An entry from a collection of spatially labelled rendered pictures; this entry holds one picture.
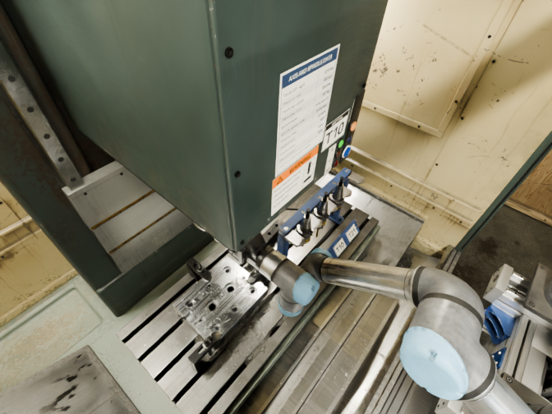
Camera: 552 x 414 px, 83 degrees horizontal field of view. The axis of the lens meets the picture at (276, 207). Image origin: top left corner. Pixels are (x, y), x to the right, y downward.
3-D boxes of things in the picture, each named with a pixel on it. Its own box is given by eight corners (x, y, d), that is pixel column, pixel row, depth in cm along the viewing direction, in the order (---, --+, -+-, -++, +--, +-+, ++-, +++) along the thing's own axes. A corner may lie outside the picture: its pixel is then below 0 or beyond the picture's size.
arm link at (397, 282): (490, 259, 63) (307, 240, 99) (478, 300, 57) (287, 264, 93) (498, 298, 68) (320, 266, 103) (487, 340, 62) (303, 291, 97)
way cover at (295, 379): (397, 300, 162) (409, 286, 150) (292, 473, 115) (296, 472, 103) (348, 267, 175) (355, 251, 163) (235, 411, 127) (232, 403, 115)
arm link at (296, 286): (301, 314, 80) (305, 299, 73) (269, 287, 84) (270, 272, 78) (319, 292, 84) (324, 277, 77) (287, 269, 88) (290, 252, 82)
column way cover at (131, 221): (206, 215, 159) (190, 131, 121) (122, 278, 134) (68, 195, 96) (200, 211, 161) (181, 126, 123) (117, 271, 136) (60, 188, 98)
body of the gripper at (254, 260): (227, 253, 91) (257, 278, 86) (224, 236, 84) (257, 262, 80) (245, 237, 95) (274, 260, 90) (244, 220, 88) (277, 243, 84)
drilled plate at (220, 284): (267, 294, 128) (268, 288, 124) (214, 350, 112) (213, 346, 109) (228, 262, 137) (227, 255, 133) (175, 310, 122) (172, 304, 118)
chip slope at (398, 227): (407, 248, 185) (425, 220, 166) (347, 339, 148) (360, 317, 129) (291, 179, 221) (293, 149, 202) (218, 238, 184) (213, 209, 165)
